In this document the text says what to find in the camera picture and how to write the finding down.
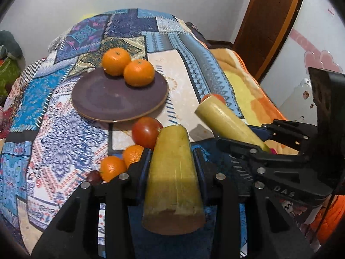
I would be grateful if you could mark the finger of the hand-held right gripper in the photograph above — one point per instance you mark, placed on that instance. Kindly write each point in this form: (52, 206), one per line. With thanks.
(291, 133)
(272, 178)

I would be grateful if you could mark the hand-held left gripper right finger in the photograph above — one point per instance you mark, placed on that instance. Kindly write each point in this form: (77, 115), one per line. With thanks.
(200, 167)

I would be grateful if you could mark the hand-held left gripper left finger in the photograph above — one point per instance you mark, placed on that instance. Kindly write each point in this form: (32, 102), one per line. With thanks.
(145, 168)

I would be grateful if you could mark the thick yellow-green gourd piece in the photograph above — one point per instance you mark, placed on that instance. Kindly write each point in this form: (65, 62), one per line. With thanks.
(172, 172)

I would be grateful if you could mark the slim yellow-green gourd piece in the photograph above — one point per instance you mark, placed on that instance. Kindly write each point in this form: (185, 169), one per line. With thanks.
(229, 122)

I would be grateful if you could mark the small orange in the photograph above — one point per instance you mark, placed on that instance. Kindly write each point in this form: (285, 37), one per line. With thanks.
(132, 155)
(111, 168)

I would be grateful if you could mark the dark red plum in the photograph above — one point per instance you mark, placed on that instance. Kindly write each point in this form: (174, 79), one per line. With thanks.
(93, 178)

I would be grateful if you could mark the orange yellow fleece blanket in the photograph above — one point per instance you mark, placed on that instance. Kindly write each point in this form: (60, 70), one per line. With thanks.
(250, 94)

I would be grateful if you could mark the small red tomato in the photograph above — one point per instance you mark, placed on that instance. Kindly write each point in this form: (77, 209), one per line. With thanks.
(215, 96)

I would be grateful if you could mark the orange quilted cloth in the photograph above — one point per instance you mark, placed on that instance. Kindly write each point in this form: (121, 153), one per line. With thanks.
(335, 221)

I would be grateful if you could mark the round purple plate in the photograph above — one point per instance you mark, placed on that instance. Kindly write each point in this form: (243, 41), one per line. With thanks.
(113, 98)

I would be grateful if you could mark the patchwork printed blanket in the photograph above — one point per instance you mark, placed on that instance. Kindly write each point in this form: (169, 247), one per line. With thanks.
(62, 140)

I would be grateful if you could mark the large orange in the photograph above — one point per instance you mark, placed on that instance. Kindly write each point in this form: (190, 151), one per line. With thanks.
(139, 72)
(114, 60)

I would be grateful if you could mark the white cabinet with pink hearts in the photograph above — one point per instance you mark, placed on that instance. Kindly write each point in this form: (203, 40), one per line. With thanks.
(310, 32)

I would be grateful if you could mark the brown wooden door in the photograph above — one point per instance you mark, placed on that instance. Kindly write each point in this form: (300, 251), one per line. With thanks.
(265, 24)

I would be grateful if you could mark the green cloth bundle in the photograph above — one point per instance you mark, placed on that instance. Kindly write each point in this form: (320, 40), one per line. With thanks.
(8, 78)

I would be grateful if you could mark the grey plush toy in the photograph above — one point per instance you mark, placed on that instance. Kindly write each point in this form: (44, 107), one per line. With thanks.
(9, 44)

